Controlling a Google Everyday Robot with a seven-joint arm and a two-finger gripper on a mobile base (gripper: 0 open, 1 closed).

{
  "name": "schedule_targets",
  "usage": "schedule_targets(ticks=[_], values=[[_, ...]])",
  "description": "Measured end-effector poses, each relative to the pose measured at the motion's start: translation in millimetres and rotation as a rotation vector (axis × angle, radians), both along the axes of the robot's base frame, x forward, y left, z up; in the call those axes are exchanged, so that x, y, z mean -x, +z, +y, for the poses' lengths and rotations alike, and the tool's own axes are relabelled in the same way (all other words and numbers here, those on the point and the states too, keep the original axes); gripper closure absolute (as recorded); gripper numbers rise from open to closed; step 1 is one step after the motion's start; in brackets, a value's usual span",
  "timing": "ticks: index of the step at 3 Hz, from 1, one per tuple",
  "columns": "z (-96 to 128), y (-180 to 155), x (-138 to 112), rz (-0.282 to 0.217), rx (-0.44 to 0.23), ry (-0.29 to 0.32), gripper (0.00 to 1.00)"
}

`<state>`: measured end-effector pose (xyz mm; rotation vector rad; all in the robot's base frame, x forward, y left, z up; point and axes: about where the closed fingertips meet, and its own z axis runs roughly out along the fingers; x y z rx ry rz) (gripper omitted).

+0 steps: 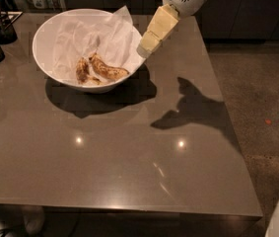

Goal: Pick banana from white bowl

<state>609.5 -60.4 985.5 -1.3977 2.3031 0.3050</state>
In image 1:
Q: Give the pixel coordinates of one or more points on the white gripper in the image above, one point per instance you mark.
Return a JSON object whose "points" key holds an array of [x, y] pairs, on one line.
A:
{"points": [[163, 21]]}

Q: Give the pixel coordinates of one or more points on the spotted banana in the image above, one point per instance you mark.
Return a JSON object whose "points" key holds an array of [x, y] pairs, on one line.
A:
{"points": [[106, 71], [82, 73]]}

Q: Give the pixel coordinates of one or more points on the white bowl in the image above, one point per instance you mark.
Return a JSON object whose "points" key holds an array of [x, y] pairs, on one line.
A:
{"points": [[43, 48]]}

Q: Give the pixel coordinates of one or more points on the white paper liner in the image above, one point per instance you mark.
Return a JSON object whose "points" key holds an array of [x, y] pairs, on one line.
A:
{"points": [[111, 36]]}

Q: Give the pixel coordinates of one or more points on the dark cabinet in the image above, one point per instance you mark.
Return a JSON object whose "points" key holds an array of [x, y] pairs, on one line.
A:
{"points": [[217, 19]]}

